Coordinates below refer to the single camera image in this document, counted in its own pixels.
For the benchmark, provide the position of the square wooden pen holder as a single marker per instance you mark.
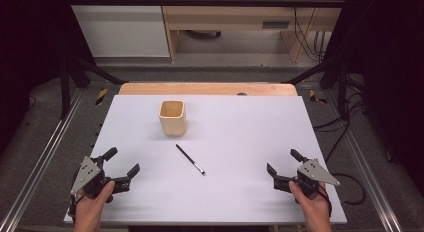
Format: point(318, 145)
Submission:
point(172, 125)

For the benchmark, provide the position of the thin black pen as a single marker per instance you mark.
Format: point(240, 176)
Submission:
point(190, 158)

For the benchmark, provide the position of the person's right hand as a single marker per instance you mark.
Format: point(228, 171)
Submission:
point(313, 203)

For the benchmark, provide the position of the black frame stand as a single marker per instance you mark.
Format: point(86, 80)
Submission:
point(342, 92)
point(65, 92)

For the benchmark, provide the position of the black horizontal frame bar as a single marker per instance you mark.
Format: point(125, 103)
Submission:
point(200, 1)

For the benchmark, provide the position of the person's left hand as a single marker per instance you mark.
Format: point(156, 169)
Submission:
point(88, 205)

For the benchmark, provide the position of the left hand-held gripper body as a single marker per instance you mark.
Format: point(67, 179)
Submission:
point(87, 173)

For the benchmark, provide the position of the wooden table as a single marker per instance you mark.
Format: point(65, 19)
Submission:
point(206, 89)

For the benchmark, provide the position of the white cabinet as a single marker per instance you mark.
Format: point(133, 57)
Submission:
point(123, 32)

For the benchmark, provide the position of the aluminium floor rail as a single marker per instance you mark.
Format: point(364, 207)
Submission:
point(43, 158)
point(370, 178)

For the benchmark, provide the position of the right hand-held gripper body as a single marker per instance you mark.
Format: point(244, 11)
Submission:
point(315, 173)

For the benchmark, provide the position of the light wooden desk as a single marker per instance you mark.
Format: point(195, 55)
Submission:
point(226, 17)

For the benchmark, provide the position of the yellow black tape marker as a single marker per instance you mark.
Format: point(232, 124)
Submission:
point(101, 96)
point(315, 97)

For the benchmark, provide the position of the grey desk label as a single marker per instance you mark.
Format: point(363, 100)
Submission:
point(275, 24)

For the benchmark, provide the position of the white board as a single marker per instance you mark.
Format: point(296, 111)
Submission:
point(226, 192)

